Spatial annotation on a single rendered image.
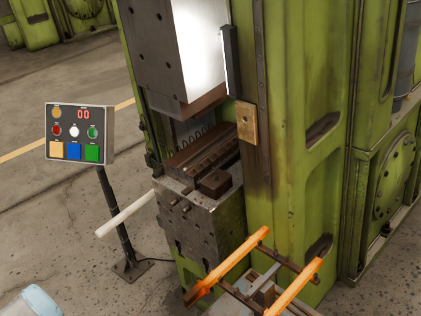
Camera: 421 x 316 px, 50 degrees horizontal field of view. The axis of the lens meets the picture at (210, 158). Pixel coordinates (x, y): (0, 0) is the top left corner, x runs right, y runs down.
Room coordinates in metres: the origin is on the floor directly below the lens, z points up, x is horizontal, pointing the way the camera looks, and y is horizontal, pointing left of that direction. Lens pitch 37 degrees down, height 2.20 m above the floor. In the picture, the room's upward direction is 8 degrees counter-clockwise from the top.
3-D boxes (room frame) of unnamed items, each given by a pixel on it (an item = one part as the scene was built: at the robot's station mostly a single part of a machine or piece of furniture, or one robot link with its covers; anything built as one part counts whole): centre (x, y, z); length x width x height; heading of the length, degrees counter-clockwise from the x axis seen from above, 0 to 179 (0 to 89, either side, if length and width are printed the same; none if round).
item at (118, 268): (1.94, 0.59, 0.05); 0.22 x 0.22 x 0.09; 43
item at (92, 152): (1.78, 0.55, 1.01); 0.07 x 0.05 x 0.07; 68
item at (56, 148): (1.85, 0.73, 1.01); 0.07 x 0.05 x 0.07; 68
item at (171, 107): (1.72, 0.00, 1.32); 0.42 x 0.20 x 0.10; 133
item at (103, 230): (1.77, 0.45, 0.62); 0.44 x 0.05 x 0.05; 133
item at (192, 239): (1.69, -0.05, 0.69); 0.56 x 0.38 x 0.45; 133
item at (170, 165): (1.72, 0.00, 0.96); 0.42 x 0.20 x 0.09; 133
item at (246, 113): (1.43, -0.16, 1.27); 0.09 x 0.02 x 0.17; 43
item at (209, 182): (1.49, -0.01, 0.95); 0.12 x 0.08 x 0.06; 133
